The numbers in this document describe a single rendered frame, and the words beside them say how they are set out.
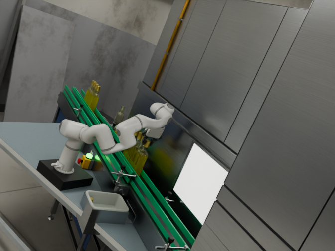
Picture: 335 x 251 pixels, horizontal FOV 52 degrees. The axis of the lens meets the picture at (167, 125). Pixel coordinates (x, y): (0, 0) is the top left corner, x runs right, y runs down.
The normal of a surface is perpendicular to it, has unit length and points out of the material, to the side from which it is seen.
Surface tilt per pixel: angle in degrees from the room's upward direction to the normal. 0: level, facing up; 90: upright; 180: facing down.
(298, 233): 90
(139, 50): 90
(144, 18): 90
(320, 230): 90
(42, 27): 79
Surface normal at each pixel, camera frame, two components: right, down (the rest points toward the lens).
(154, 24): -0.53, -0.01
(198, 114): -0.82, -0.21
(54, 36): 0.82, 0.26
